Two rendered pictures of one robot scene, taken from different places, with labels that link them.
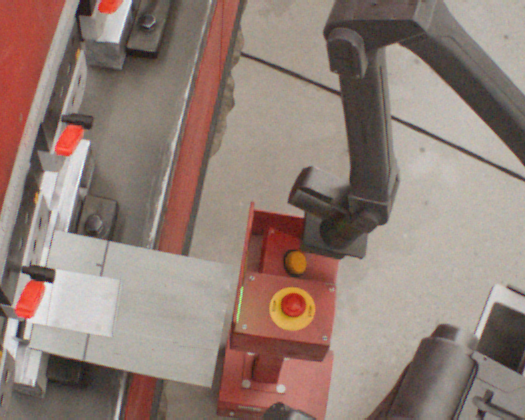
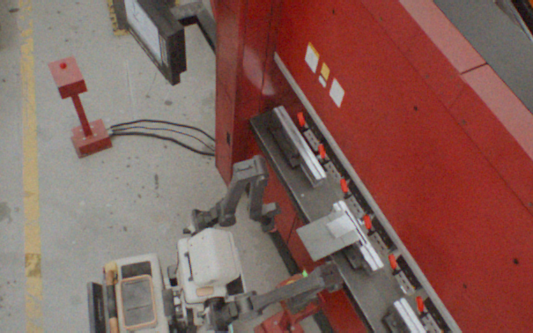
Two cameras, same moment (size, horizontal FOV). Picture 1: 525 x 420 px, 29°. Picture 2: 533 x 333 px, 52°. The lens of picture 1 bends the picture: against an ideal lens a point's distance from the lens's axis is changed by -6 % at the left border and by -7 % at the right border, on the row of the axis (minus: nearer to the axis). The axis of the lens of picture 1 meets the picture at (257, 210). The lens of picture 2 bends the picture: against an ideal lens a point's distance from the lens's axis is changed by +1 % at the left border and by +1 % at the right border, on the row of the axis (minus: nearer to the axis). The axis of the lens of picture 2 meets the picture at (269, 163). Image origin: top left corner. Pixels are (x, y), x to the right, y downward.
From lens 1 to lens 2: 1.63 m
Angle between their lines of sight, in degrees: 49
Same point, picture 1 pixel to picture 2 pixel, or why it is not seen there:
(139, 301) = (327, 237)
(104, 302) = (334, 231)
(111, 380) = not seen: hidden behind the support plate
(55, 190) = (369, 252)
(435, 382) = (262, 165)
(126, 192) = (354, 276)
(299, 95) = not seen: outside the picture
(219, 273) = (315, 256)
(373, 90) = not seen: hidden behind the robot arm
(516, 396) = (244, 173)
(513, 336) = (233, 286)
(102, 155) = (369, 280)
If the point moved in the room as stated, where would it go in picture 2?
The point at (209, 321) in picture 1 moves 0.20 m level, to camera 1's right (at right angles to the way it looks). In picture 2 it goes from (308, 244) to (273, 263)
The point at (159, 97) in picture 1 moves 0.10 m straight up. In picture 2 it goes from (371, 308) to (376, 302)
